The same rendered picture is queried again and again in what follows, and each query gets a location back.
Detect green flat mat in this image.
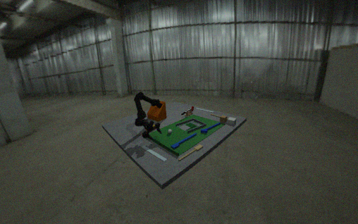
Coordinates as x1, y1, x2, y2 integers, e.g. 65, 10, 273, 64
149, 115, 225, 155

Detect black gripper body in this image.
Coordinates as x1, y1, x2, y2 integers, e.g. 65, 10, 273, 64
142, 123, 160, 138

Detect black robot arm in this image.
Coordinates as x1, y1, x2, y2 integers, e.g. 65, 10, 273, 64
134, 92, 163, 130

